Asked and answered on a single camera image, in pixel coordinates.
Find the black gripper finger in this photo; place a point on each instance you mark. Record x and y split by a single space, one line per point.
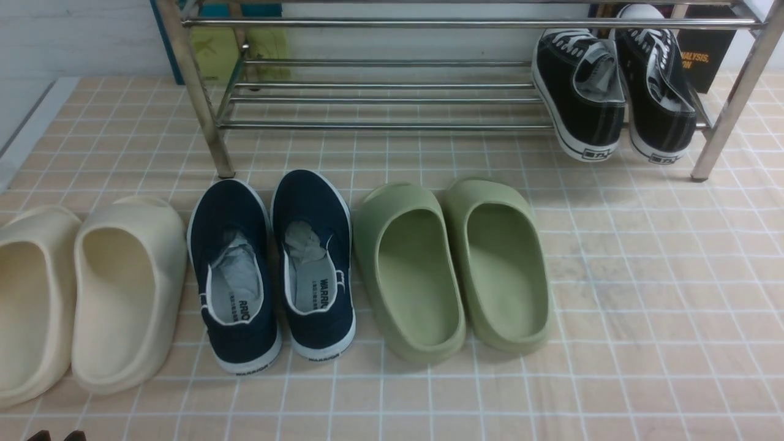
76 435

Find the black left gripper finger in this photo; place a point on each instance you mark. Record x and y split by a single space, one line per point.
42 435

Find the black canvas sneaker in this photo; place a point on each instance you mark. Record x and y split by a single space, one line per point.
577 77
662 117

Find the teal yellow box behind rack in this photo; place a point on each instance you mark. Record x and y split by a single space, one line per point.
217 49

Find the metal shoe rack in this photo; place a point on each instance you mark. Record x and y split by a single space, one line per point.
437 67

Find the right cream foam slipper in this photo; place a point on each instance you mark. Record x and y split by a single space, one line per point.
130 264

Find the cream foam slipper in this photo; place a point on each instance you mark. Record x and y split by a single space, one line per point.
130 264
38 294

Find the left cream foam slipper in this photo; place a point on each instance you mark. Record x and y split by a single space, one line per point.
38 294

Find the left navy canvas sneaker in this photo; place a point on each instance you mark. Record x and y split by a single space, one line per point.
227 238

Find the navy canvas sneaker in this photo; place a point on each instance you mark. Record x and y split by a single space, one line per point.
312 228
227 238

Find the right navy canvas sneaker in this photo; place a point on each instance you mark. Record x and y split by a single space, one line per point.
312 228

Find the left green foam slipper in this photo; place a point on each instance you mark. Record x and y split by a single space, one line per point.
402 251

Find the green foam slipper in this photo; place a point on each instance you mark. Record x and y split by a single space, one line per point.
501 264
402 251

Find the right green foam slipper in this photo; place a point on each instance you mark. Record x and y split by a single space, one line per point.
501 264

